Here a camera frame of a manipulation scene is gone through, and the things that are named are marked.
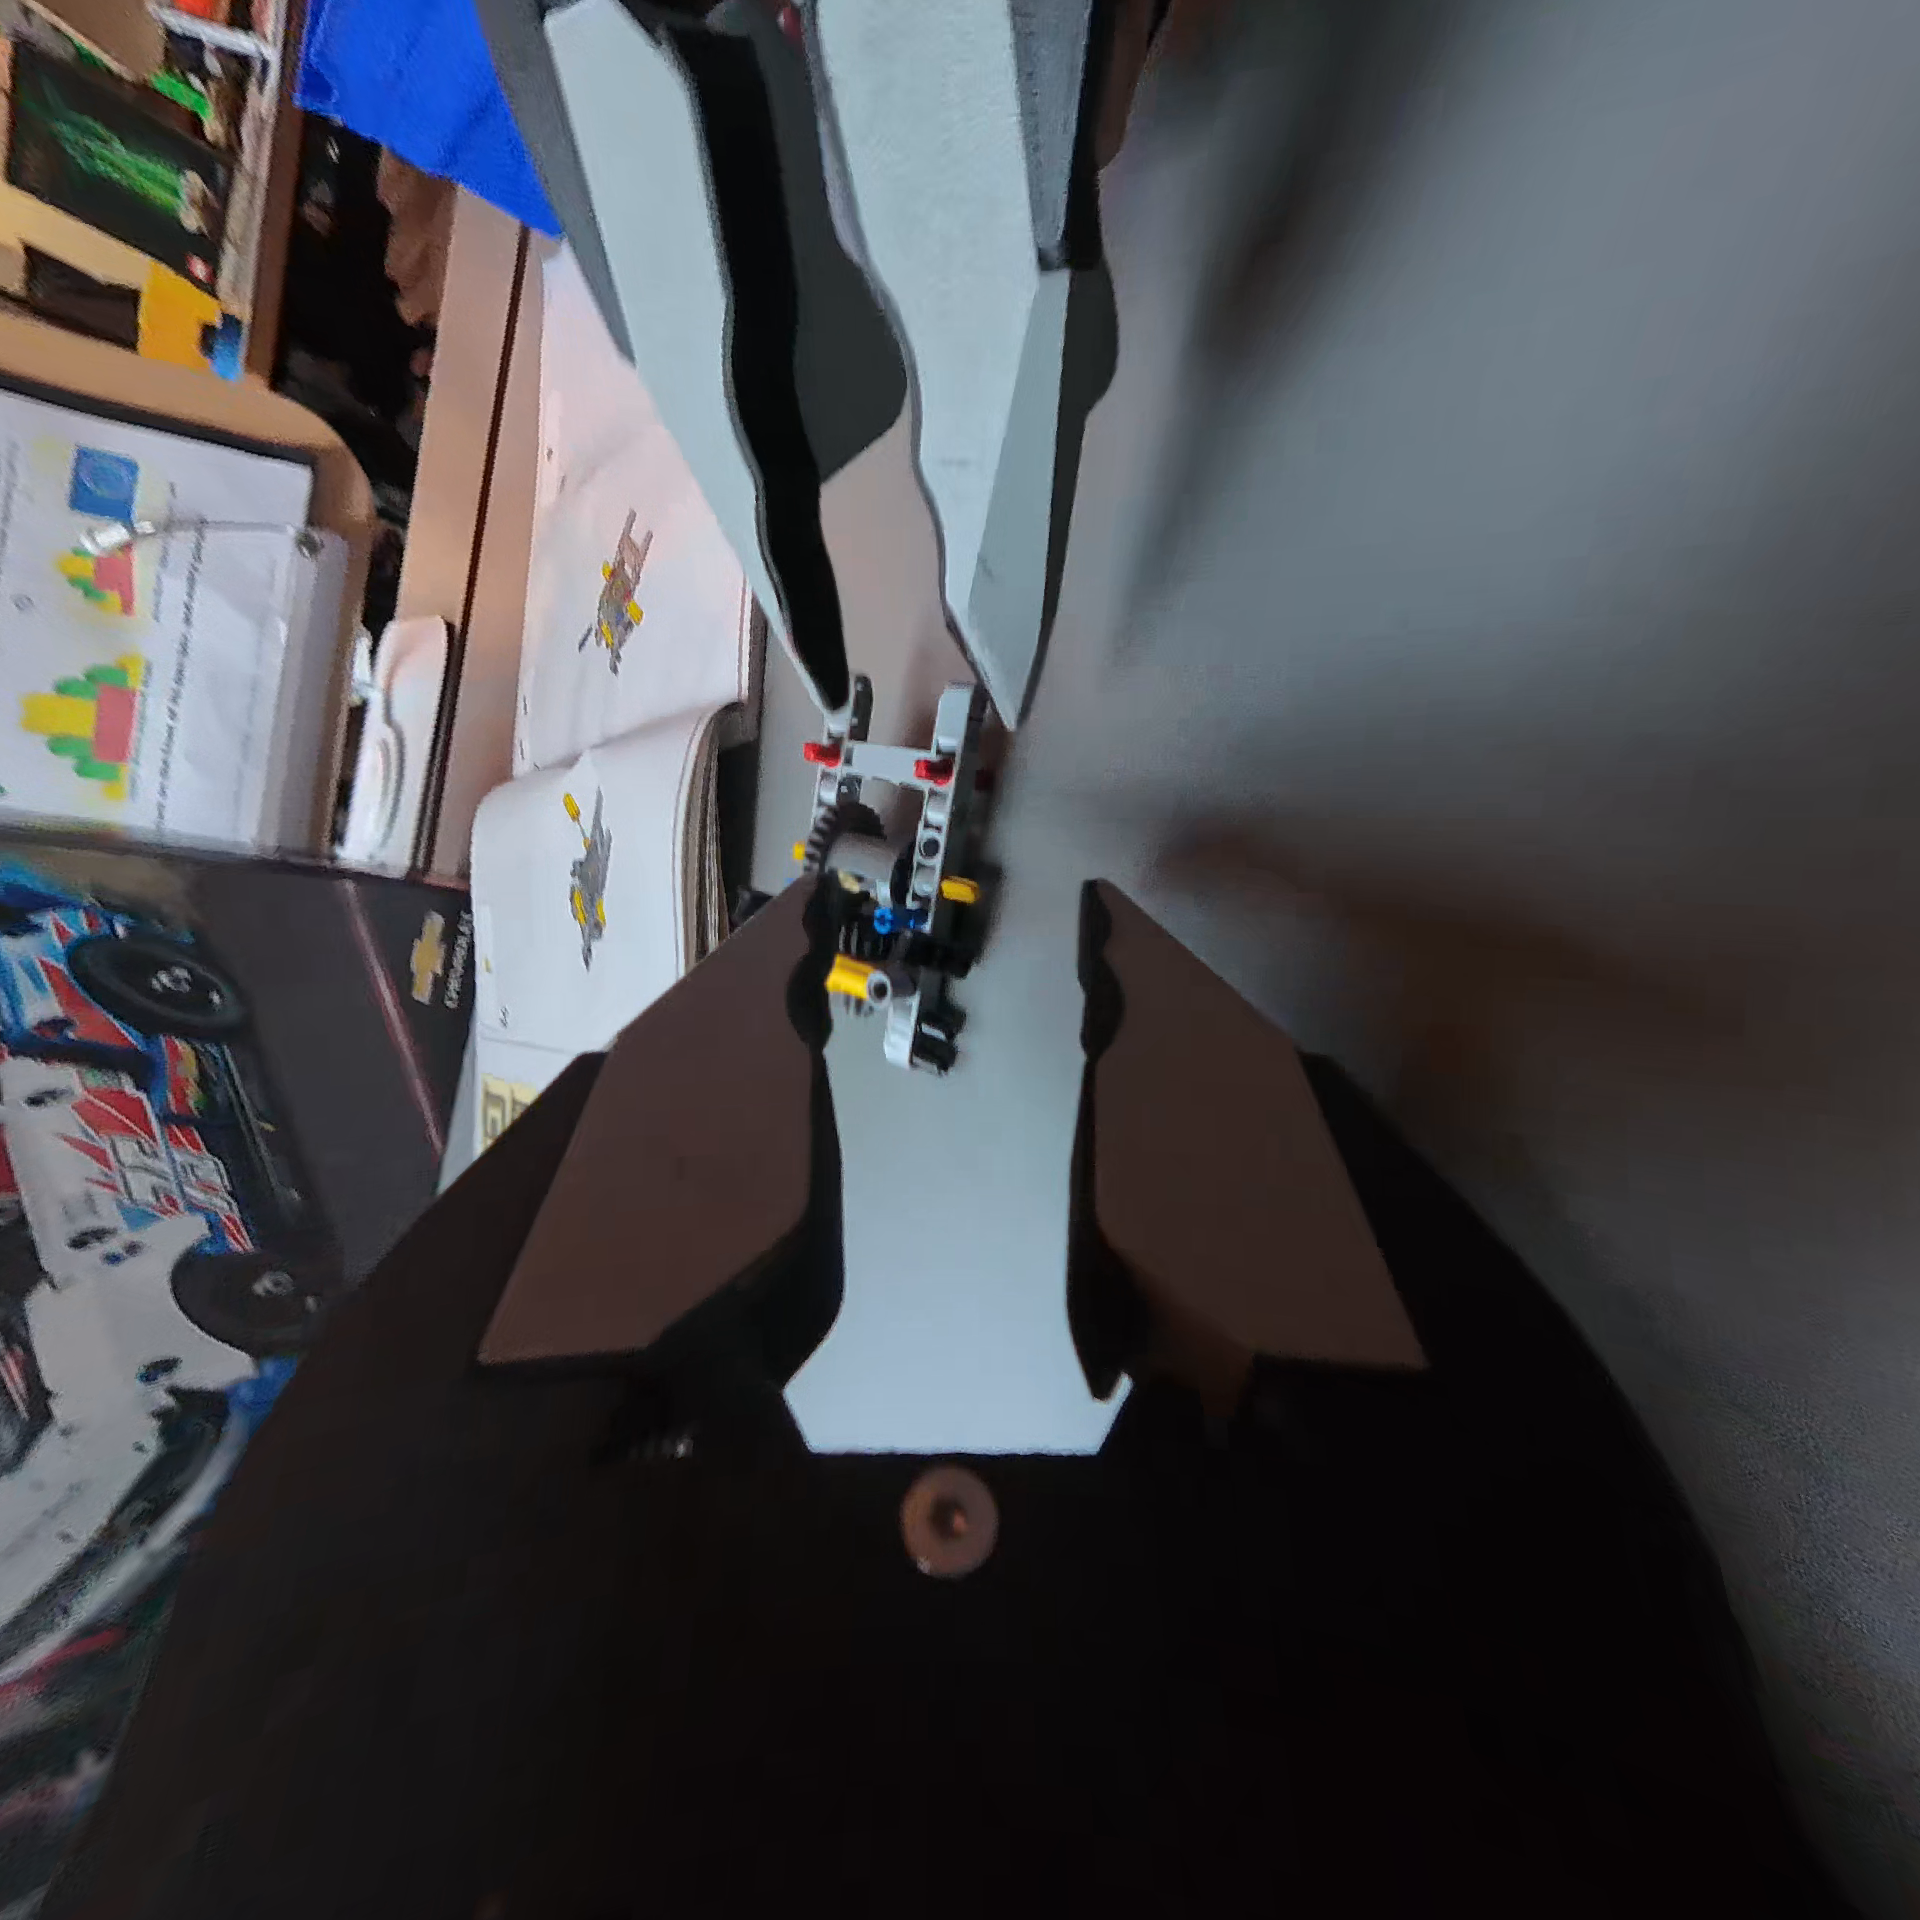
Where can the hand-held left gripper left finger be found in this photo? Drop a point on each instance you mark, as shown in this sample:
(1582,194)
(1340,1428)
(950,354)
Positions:
(661,1185)

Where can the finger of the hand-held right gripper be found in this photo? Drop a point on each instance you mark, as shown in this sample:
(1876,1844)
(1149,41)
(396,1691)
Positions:
(661,271)
(960,225)

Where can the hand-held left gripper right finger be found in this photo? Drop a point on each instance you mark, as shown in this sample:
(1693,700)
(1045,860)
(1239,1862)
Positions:
(1245,1185)

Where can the grey yellow lego assembly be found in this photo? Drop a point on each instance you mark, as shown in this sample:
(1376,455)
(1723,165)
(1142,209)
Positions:
(915,839)

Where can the open lego instruction booklet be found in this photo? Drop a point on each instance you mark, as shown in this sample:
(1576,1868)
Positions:
(630,839)

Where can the lego set car box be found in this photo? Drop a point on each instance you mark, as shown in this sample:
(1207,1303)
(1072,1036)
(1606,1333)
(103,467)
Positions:
(330,1020)

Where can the printed lego info poster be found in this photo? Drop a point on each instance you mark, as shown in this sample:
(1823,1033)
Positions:
(195,645)

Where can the person's right hand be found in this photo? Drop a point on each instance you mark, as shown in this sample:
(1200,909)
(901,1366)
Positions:
(1156,61)

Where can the brown side table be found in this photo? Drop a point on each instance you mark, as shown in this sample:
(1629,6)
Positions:
(480,451)

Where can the blue plastic bin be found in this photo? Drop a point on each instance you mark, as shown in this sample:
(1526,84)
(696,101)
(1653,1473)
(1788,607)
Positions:
(421,90)

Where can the black green neon sign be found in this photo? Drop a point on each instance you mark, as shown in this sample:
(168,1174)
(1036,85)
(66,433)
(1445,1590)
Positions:
(107,150)

